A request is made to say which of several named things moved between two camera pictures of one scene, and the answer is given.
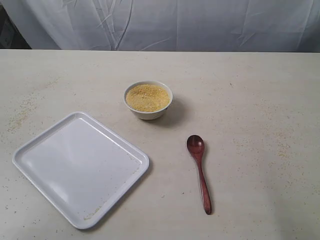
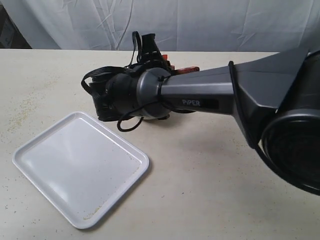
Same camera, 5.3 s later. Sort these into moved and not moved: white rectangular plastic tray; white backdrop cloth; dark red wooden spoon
Moved: dark red wooden spoon
Not moved: white rectangular plastic tray; white backdrop cloth
